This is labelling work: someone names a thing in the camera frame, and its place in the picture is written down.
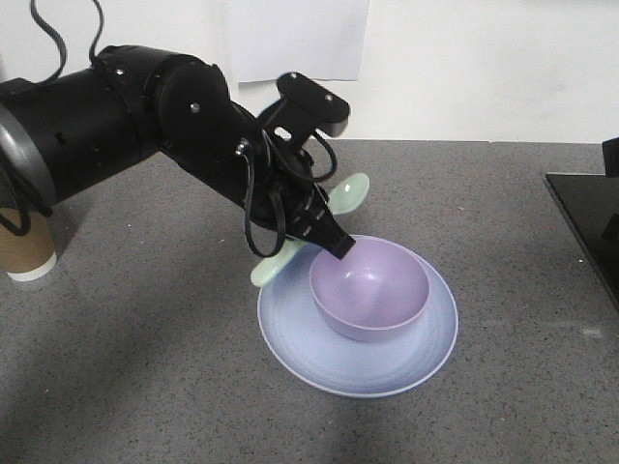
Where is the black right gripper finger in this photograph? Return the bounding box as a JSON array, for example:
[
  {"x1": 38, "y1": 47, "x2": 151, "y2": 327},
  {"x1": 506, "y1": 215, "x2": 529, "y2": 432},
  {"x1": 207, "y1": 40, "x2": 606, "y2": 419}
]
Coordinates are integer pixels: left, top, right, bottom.
[{"x1": 602, "y1": 137, "x2": 619, "y2": 177}]

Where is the mint green plastic spoon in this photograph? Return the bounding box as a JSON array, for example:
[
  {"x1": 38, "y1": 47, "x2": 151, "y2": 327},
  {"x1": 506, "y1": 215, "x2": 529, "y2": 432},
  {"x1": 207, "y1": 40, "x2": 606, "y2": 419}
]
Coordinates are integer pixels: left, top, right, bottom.
[{"x1": 250, "y1": 172, "x2": 370, "y2": 288}]

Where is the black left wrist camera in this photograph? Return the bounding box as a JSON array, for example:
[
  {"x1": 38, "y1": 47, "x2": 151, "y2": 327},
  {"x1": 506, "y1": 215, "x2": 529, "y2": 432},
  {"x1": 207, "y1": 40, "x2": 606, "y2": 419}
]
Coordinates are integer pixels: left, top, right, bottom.
[{"x1": 258, "y1": 72, "x2": 350, "y2": 152}]

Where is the light blue plate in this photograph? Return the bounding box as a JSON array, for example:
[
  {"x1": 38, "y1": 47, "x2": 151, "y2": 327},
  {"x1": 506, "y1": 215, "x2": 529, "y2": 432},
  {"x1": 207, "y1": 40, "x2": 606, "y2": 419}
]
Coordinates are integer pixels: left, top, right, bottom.
[{"x1": 257, "y1": 245, "x2": 458, "y2": 398}]

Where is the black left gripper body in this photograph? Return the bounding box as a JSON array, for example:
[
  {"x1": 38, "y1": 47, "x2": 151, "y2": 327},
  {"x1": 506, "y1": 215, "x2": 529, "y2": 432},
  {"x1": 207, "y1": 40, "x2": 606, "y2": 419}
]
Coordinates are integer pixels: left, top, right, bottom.
[{"x1": 207, "y1": 103, "x2": 329, "y2": 242}]

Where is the black induction cooktop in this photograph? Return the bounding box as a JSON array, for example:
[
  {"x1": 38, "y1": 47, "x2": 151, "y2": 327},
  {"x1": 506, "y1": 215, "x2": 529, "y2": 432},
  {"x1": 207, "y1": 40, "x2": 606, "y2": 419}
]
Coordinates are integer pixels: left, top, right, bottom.
[{"x1": 545, "y1": 172, "x2": 618, "y2": 305}]

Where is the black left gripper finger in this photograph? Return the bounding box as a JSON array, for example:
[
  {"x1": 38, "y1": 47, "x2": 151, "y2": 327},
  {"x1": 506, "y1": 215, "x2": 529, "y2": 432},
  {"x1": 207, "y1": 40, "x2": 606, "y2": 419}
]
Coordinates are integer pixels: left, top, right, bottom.
[{"x1": 289, "y1": 186, "x2": 355, "y2": 260}]

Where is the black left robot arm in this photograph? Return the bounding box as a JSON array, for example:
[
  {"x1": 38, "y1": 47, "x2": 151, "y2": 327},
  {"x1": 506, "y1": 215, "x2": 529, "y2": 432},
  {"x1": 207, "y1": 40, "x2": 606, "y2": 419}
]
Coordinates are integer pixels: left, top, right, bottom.
[{"x1": 1, "y1": 45, "x2": 354, "y2": 257}]

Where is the lilac plastic bowl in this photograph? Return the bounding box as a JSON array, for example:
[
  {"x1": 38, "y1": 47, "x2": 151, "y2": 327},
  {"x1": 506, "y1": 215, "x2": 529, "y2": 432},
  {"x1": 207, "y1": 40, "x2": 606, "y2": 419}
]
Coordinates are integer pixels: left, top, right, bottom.
[{"x1": 309, "y1": 235, "x2": 431, "y2": 342}]

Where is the white paper sheet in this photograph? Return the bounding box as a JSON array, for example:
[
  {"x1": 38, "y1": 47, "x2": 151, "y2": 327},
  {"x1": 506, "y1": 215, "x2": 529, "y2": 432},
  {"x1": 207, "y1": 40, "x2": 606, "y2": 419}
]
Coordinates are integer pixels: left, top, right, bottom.
[{"x1": 225, "y1": 0, "x2": 369, "y2": 83}]

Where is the brown paper cup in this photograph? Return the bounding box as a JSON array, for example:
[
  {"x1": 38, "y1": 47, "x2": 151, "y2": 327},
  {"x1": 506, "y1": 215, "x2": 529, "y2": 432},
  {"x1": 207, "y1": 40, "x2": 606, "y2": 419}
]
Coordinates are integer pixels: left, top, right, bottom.
[{"x1": 1, "y1": 206, "x2": 57, "y2": 282}]

